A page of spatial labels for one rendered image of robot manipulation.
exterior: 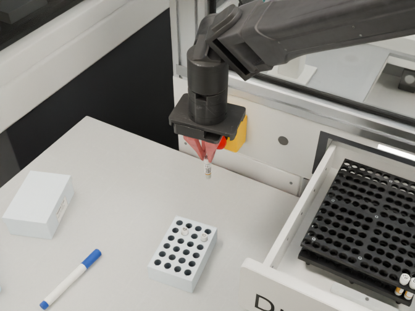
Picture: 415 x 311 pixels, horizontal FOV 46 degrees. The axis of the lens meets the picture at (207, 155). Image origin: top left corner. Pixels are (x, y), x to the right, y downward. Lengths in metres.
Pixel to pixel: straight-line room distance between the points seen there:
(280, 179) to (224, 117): 0.37
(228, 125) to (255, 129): 0.29
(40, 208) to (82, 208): 0.09
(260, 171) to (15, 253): 0.52
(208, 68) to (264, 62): 0.08
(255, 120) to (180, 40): 0.22
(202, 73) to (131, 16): 0.82
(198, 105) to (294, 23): 0.22
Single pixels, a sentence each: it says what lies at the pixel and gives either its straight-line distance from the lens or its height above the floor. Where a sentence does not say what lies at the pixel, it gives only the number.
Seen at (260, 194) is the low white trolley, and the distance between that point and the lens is 1.04.
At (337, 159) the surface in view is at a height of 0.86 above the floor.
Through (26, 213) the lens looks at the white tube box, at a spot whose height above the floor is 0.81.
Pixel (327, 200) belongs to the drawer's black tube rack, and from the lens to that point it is 0.86.
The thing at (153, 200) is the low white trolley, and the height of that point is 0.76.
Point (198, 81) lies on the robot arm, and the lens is 0.67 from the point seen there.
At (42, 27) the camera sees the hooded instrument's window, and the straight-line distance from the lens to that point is 1.23.
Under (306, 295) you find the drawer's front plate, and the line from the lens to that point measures 0.71.
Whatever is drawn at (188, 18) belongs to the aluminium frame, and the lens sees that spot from 0.95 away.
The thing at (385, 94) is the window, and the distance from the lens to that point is 0.89.
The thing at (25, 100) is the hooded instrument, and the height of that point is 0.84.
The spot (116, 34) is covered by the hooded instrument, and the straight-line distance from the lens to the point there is 1.42.
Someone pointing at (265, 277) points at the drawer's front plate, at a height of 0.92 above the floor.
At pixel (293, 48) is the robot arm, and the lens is 0.57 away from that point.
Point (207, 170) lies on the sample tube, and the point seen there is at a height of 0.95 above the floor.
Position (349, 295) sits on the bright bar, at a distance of 0.82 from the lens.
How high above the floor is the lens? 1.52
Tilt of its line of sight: 43 degrees down
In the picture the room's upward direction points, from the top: straight up
